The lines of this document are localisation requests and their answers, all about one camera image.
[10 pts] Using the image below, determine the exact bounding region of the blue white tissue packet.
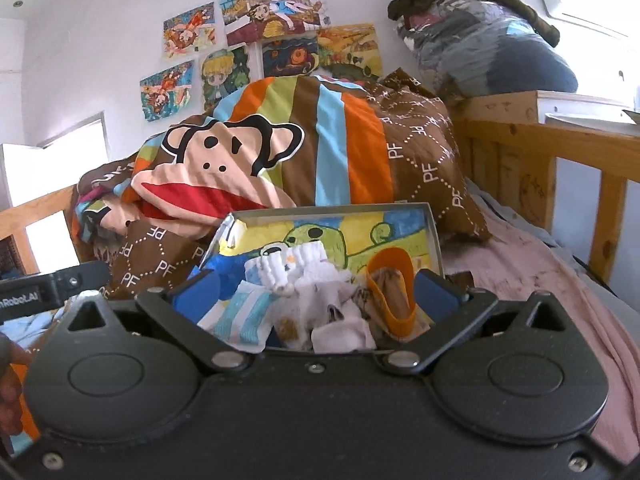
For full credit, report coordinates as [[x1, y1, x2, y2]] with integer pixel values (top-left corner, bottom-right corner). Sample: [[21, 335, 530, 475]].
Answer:
[[198, 281, 278, 354]]

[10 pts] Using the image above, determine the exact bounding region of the white knitted sock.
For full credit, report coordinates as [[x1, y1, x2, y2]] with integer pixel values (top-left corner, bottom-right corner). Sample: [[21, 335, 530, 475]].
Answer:
[[244, 240, 326, 294]]

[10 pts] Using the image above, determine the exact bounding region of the beige drawstring pouch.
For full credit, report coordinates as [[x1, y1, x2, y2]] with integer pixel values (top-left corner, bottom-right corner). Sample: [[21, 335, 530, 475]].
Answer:
[[352, 268, 432, 348]]

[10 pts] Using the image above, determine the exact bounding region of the person's left hand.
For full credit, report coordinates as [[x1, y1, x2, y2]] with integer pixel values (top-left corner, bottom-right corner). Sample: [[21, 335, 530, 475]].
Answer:
[[0, 334, 32, 436]]

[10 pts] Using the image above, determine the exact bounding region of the pink floral bed sheet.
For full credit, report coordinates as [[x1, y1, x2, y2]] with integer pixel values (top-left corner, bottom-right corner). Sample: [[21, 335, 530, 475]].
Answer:
[[442, 182, 639, 463]]

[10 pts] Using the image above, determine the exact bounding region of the colourful painted cardboard box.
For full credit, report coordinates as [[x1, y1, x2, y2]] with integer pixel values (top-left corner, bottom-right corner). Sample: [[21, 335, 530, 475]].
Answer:
[[193, 204, 442, 350]]

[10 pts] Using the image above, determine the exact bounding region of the monkey face striped quilt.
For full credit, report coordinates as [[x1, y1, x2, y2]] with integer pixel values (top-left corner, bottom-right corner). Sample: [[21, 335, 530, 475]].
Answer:
[[69, 66, 492, 302]]

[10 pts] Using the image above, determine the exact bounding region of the orange fox painting lower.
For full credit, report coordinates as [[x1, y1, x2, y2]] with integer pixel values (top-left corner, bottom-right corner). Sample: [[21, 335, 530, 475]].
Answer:
[[140, 60, 194, 122]]

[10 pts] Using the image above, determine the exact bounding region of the orange fox painting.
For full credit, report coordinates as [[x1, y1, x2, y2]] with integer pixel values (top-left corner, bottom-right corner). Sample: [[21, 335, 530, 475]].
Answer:
[[140, 60, 194, 122], [163, 2, 216, 60]]

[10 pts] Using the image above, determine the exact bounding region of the plastic bag of clothes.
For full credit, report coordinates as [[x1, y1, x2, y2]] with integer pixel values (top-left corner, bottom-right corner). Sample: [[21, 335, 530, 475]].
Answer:
[[396, 0, 578, 101]]

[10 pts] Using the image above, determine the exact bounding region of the blond boy painting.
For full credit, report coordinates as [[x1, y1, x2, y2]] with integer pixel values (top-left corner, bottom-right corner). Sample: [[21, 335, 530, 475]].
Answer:
[[201, 46, 250, 112]]

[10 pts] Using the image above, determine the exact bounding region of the yellow landscape painting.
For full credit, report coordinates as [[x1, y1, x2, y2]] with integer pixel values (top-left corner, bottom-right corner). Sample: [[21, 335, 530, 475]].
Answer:
[[318, 24, 383, 81]]

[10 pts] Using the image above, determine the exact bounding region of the starry swirl painting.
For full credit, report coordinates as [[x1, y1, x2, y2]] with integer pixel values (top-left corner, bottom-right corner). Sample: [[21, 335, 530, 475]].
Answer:
[[262, 35, 320, 77]]

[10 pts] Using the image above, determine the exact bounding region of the orange fox painting top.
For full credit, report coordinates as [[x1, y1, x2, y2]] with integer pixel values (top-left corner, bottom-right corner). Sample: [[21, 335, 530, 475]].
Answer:
[[163, 2, 216, 60]]

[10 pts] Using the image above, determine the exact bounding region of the cartoon characters painting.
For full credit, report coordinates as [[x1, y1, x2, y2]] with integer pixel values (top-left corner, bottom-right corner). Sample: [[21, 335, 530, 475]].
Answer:
[[218, 0, 332, 47]]

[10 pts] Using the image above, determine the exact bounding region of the wooden bed frame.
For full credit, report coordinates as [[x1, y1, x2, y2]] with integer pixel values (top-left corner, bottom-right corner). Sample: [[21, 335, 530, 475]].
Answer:
[[450, 91, 639, 282]]

